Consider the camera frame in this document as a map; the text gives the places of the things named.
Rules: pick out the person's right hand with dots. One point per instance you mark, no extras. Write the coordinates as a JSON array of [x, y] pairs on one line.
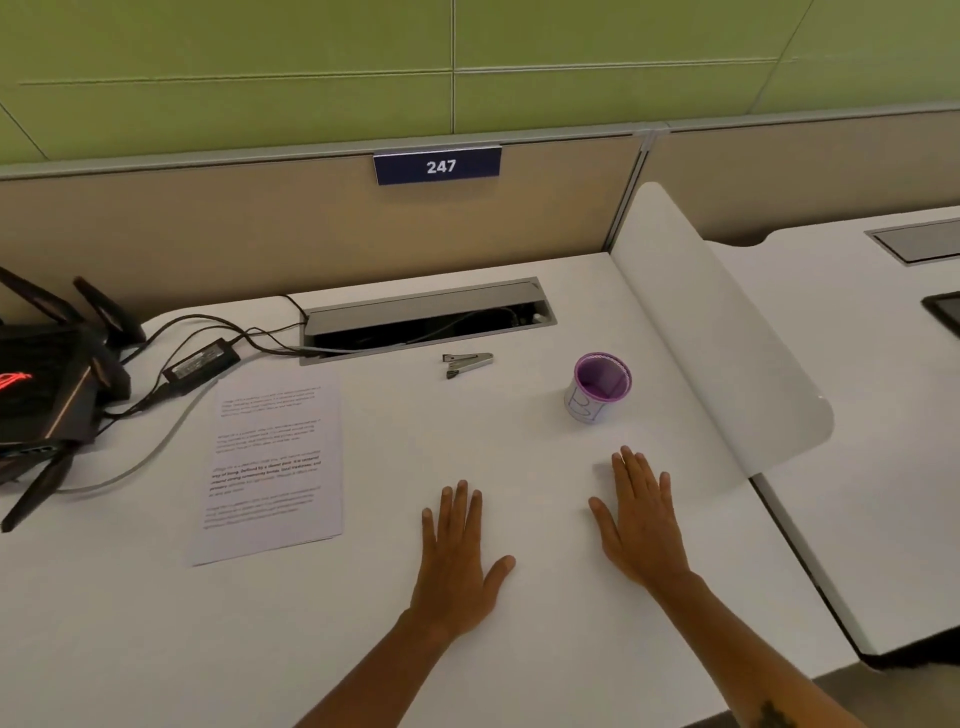
[[645, 536]]

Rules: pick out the person's left hand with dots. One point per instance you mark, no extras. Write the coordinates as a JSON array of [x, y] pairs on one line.
[[454, 577]]

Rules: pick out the person's left thumb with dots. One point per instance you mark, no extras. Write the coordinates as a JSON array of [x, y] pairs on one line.
[[501, 574]]

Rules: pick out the person's right little finger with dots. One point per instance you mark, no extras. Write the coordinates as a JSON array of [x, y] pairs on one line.
[[666, 499]]

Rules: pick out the person's right thumb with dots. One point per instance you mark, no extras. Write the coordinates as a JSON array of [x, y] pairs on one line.
[[602, 521]]

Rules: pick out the person's right middle finger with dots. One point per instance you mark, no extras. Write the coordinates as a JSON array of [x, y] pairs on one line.
[[634, 480]]

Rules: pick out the person's left little finger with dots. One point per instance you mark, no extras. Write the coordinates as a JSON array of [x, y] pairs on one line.
[[429, 529]]

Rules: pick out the person's left middle finger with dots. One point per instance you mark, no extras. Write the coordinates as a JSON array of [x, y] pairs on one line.
[[459, 510]]

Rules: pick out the person's left forearm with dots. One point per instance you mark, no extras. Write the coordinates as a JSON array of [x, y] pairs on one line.
[[375, 675]]

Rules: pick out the person's right forearm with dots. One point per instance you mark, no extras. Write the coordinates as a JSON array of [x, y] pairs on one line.
[[750, 660]]

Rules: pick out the purple and white cup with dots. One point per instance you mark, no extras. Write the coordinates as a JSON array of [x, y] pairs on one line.
[[592, 397]]

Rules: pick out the small metal staple remover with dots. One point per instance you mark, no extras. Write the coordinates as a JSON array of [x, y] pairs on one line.
[[469, 363]]

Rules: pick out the white curved desk divider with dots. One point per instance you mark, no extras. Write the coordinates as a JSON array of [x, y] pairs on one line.
[[712, 337]]

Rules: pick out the printed white paper sheet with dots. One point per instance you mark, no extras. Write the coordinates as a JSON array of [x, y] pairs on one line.
[[270, 465]]

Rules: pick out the black power adapter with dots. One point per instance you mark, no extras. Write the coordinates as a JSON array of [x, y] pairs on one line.
[[201, 361]]

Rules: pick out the black flat tablet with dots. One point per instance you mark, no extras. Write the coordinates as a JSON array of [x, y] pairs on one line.
[[946, 309]]

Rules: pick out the blue number sign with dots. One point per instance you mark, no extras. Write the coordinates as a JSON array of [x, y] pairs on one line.
[[438, 166]]

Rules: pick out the beige partition panel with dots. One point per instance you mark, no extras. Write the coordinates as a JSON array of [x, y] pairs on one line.
[[262, 217], [810, 165]]

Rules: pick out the black router with antennas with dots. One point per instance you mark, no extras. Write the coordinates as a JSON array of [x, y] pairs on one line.
[[45, 382]]

